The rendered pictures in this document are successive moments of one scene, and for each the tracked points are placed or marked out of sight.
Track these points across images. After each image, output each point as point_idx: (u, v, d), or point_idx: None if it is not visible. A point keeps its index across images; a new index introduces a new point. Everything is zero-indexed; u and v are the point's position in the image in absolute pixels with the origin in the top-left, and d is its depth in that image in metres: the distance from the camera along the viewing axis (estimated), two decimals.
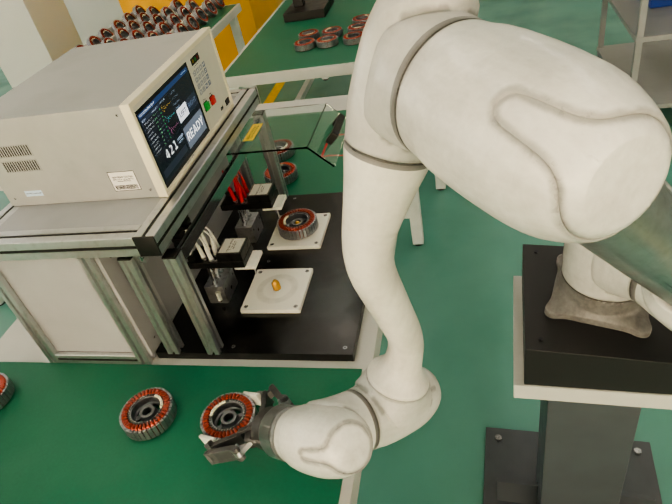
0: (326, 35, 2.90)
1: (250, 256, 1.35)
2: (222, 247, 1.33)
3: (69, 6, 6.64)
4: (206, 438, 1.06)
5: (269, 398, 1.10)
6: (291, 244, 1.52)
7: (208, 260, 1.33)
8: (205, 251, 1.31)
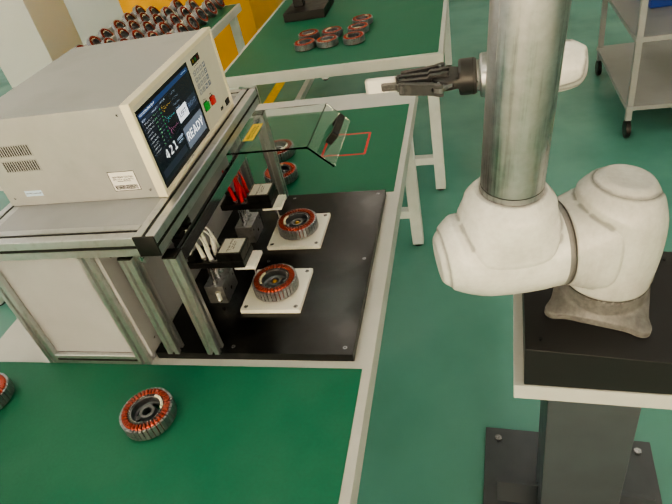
0: (326, 35, 2.90)
1: (250, 256, 1.35)
2: (222, 247, 1.33)
3: (69, 6, 6.64)
4: (382, 79, 1.22)
5: (407, 79, 1.23)
6: (291, 244, 1.52)
7: (208, 260, 1.33)
8: (205, 251, 1.31)
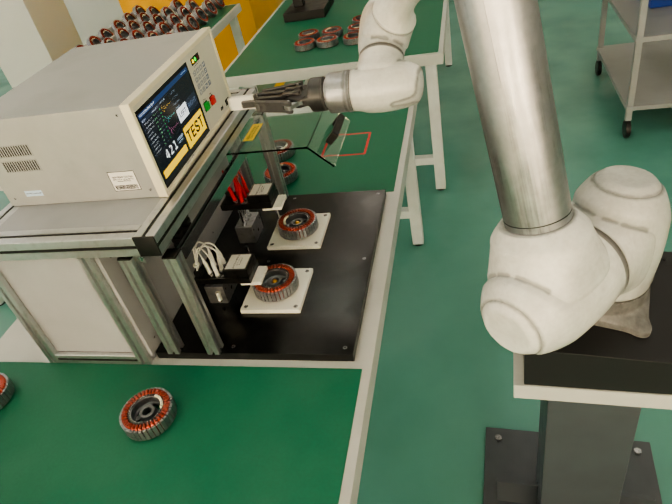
0: (326, 35, 2.90)
1: (256, 272, 1.38)
2: (228, 263, 1.36)
3: (69, 6, 6.64)
4: (242, 97, 1.30)
5: (267, 96, 1.31)
6: (291, 244, 1.52)
7: (215, 276, 1.36)
8: (212, 267, 1.34)
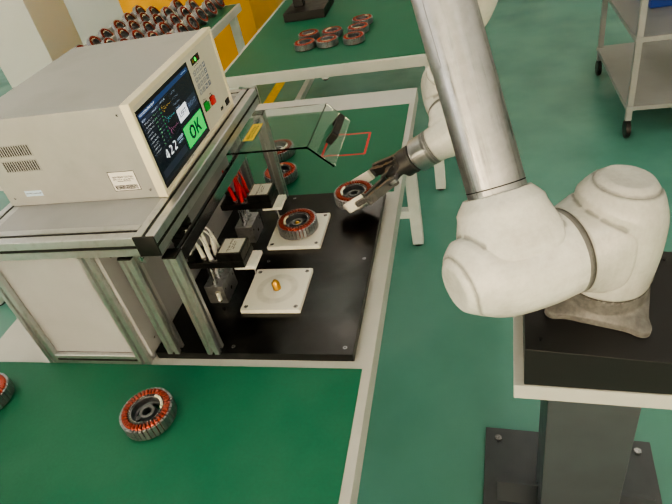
0: (326, 35, 2.90)
1: (250, 256, 1.35)
2: (222, 247, 1.33)
3: (69, 6, 6.64)
4: (354, 199, 1.51)
5: (377, 169, 1.59)
6: (291, 244, 1.52)
7: (208, 260, 1.33)
8: (205, 251, 1.31)
